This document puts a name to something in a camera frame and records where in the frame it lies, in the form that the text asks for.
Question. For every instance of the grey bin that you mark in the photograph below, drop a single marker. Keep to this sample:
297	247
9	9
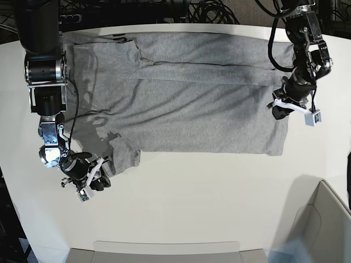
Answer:
320	231
104	251

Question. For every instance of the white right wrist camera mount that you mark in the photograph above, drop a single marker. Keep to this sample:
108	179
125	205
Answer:
83	189

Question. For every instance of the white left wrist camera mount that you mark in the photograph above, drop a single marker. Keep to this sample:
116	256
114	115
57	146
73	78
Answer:
311	117

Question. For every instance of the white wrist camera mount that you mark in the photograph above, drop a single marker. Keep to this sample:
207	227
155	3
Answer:
83	189
311	117

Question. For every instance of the grey T-shirt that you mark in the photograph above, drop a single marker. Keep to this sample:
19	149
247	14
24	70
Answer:
171	92

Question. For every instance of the grey bin bottom right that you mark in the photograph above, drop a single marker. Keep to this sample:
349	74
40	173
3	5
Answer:
320	231

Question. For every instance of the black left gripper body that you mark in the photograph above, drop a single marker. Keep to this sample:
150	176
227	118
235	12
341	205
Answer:
294	93

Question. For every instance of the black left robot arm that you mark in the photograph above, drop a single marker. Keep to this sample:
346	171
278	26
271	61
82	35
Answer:
311	61

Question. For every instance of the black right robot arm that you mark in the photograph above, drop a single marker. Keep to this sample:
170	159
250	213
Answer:
37	24

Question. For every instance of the grey bin bottom centre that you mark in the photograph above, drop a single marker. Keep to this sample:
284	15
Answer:
104	251

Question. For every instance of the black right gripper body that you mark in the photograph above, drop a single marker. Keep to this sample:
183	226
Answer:
76	165

